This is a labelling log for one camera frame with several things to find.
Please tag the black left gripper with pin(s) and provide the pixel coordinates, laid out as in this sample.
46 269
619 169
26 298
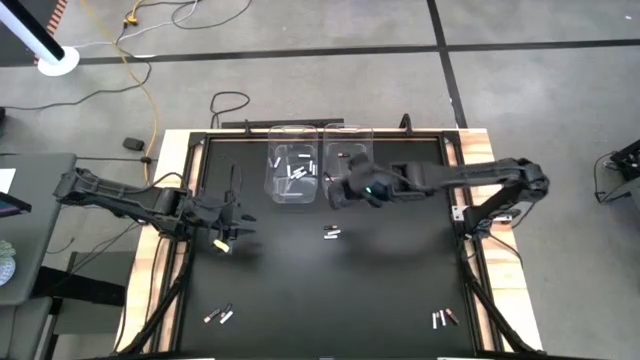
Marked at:
215 217

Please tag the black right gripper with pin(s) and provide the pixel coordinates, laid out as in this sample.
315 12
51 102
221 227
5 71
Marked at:
377 187

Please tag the clear plastic bin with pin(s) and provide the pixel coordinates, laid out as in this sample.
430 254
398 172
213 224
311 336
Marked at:
280 197
330 150

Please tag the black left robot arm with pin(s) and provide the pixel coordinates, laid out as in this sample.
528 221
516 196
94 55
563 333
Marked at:
115 197

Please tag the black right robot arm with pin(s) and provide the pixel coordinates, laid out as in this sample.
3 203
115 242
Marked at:
475 172

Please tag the black power adapter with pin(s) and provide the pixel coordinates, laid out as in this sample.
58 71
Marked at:
133 144

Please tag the grey desk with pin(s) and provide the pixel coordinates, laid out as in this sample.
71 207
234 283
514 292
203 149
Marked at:
35 235

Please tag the dark tablet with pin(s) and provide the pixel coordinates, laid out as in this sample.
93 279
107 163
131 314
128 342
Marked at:
12 205

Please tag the patterned round object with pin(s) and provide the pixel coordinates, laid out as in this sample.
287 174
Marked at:
5 262

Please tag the white paper sheet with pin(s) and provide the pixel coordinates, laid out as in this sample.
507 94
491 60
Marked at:
5 180

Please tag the white black pole with base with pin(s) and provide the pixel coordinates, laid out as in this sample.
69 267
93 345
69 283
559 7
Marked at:
55 59

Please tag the black equipment stand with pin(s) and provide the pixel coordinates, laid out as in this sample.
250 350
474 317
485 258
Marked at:
622 167

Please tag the silver mounting bracket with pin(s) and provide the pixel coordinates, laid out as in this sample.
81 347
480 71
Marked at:
456 213

